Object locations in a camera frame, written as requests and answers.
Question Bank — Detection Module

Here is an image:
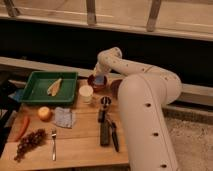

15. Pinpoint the yellow apple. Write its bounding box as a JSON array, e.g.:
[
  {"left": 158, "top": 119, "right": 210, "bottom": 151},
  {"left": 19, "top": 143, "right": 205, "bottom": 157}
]
[{"left": 37, "top": 106, "right": 52, "bottom": 121}]

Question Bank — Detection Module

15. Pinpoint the red bowl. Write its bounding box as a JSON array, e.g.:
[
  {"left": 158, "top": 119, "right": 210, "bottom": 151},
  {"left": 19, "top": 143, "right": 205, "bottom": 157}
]
[{"left": 87, "top": 75, "right": 107, "bottom": 92}]

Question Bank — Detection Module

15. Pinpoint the dark brown bowl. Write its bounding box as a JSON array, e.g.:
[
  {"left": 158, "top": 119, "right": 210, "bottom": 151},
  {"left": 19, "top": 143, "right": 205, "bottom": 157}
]
[{"left": 110, "top": 79, "right": 122, "bottom": 99}]

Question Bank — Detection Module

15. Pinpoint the bunch of dark grapes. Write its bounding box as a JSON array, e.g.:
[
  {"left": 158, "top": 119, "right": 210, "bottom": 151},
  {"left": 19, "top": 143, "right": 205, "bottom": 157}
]
[{"left": 14, "top": 129, "right": 47, "bottom": 162}]

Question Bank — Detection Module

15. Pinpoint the silver fork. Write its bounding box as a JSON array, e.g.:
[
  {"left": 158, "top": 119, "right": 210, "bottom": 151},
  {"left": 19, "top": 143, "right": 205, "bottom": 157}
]
[{"left": 51, "top": 129, "right": 57, "bottom": 161}]

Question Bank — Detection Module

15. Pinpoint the blue object left of tray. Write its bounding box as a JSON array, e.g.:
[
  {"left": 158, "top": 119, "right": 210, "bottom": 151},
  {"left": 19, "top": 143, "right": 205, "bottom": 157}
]
[{"left": 10, "top": 89, "right": 23, "bottom": 102}]

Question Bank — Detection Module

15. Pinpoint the white cup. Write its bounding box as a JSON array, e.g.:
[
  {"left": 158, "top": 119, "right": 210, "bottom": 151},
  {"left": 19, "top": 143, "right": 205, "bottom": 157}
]
[{"left": 79, "top": 85, "right": 93, "bottom": 103}]

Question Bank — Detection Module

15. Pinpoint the wooden cutting board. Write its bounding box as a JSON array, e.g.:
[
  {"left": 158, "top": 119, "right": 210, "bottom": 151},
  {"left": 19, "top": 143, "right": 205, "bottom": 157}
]
[{"left": 0, "top": 84, "right": 128, "bottom": 171}]

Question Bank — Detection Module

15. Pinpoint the blue sponge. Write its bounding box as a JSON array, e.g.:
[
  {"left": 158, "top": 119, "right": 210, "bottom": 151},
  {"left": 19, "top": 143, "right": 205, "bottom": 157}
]
[{"left": 94, "top": 76, "right": 104, "bottom": 84}]

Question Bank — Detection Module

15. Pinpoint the grey blue cloth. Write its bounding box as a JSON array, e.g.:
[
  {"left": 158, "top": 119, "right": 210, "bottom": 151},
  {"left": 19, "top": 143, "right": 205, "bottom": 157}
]
[{"left": 54, "top": 107, "right": 73, "bottom": 128}]

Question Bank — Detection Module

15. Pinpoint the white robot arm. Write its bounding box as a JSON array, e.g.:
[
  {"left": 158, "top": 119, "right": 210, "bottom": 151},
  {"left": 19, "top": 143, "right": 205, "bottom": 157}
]
[{"left": 95, "top": 47, "right": 182, "bottom": 171}]

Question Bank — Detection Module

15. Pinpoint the green plastic tray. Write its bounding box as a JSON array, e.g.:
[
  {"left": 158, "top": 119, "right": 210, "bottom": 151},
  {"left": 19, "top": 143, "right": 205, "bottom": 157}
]
[{"left": 20, "top": 71, "right": 78, "bottom": 105}]

